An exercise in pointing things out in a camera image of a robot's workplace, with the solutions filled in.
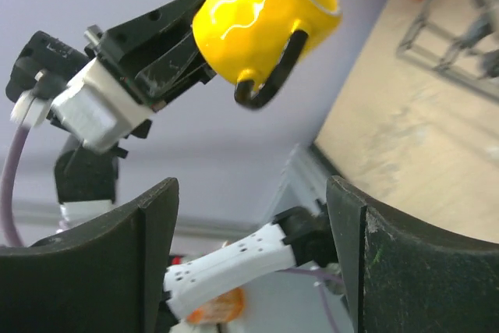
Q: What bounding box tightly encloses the grey wire dish rack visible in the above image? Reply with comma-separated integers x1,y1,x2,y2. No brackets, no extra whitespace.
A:
396,0,498,104

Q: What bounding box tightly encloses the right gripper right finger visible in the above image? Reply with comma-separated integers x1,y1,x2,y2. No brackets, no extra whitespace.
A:
326,176,498,333

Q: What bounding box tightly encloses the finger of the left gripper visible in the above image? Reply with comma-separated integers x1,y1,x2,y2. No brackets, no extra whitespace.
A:
134,32,217,105
83,0,239,100

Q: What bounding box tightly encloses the yellow mug black handle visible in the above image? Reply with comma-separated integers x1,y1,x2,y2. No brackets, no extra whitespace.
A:
192,0,342,110

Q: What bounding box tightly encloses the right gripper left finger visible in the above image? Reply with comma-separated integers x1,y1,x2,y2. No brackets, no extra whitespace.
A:
1,178,179,333

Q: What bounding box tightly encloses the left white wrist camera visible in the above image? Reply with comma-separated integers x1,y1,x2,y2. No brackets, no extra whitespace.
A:
51,59,154,154

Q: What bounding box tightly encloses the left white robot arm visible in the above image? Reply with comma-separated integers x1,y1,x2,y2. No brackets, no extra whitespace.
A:
1,30,337,332

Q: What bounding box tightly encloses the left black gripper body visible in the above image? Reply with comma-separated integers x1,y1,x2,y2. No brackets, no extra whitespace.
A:
5,31,152,145

